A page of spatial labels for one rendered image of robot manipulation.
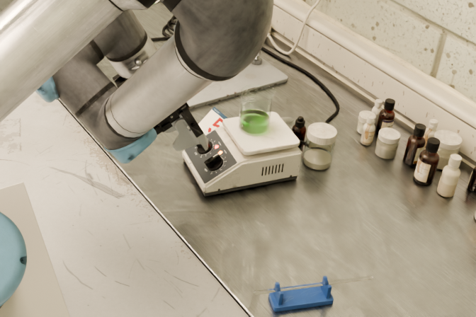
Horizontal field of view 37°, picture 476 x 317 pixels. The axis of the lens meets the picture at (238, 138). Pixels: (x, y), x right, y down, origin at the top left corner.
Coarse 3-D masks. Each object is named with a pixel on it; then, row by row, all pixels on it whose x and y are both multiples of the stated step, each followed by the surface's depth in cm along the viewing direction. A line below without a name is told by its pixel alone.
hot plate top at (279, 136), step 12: (228, 120) 141; (276, 120) 142; (228, 132) 138; (240, 132) 138; (276, 132) 139; (288, 132) 139; (240, 144) 134; (252, 144) 134; (264, 144) 135; (276, 144) 135; (288, 144) 136
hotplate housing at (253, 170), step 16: (224, 128) 142; (240, 160) 133; (256, 160) 134; (272, 160) 135; (288, 160) 137; (224, 176) 133; (240, 176) 134; (256, 176) 136; (272, 176) 138; (288, 176) 139; (208, 192) 134
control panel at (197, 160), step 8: (208, 136) 141; (216, 136) 140; (216, 144) 139; (224, 144) 138; (192, 152) 140; (208, 152) 138; (216, 152) 137; (224, 152) 136; (192, 160) 138; (200, 160) 137; (224, 160) 135; (232, 160) 134; (200, 168) 136; (224, 168) 133; (200, 176) 134; (208, 176) 134; (216, 176) 133
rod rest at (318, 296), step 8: (304, 288) 115; (312, 288) 116; (320, 288) 116; (328, 288) 112; (272, 296) 113; (280, 296) 111; (288, 296) 114; (296, 296) 114; (304, 296) 114; (312, 296) 114; (320, 296) 114; (328, 296) 114; (272, 304) 112; (280, 304) 112; (288, 304) 112; (296, 304) 112; (304, 304) 113; (312, 304) 113; (320, 304) 114; (328, 304) 114
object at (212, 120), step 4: (212, 112) 153; (208, 116) 153; (212, 116) 152; (216, 116) 152; (204, 120) 153; (208, 120) 152; (212, 120) 152; (216, 120) 151; (220, 120) 151; (200, 124) 153; (204, 124) 153; (208, 124) 152; (212, 124) 151; (216, 124) 151; (220, 124) 150; (204, 128) 152; (208, 128) 151; (212, 128) 151; (208, 132) 151
